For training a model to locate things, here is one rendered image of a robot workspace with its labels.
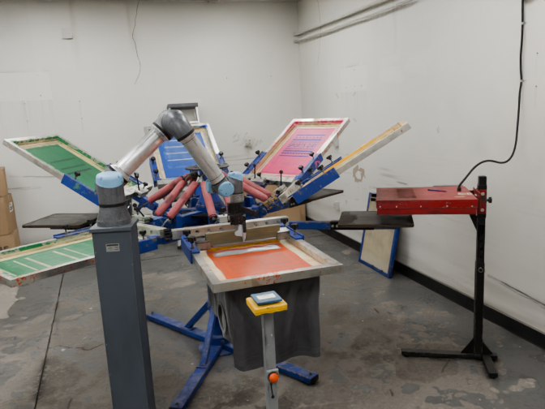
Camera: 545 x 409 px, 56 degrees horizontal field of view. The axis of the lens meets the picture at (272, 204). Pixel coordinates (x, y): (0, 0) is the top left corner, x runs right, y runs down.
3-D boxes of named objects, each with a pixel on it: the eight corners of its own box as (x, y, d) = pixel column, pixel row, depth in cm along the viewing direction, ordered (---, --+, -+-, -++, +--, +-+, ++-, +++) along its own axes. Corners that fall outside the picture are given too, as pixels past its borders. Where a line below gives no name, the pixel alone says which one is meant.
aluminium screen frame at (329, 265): (342, 272, 228) (342, 264, 228) (213, 293, 211) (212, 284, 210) (283, 233, 302) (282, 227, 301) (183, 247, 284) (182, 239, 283)
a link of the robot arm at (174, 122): (181, 104, 233) (241, 189, 250) (177, 104, 243) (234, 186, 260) (160, 118, 231) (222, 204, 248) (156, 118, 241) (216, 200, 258)
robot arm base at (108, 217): (93, 228, 227) (90, 206, 225) (101, 221, 242) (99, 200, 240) (128, 226, 228) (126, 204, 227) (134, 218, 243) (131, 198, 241)
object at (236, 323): (323, 357, 243) (321, 269, 234) (231, 376, 229) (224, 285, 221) (321, 354, 245) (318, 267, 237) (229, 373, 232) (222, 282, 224)
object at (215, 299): (246, 349, 232) (242, 280, 225) (228, 353, 229) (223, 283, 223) (223, 312, 275) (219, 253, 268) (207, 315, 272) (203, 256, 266)
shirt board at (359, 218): (410, 222, 348) (410, 210, 347) (414, 238, 309) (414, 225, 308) (221, 222, 376) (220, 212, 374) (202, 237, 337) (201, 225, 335)
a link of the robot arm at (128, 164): (89, 187, 235) (173, 103, 243) (88, 182, 248) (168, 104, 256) (109, 204, 239) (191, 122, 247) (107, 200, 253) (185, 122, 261)
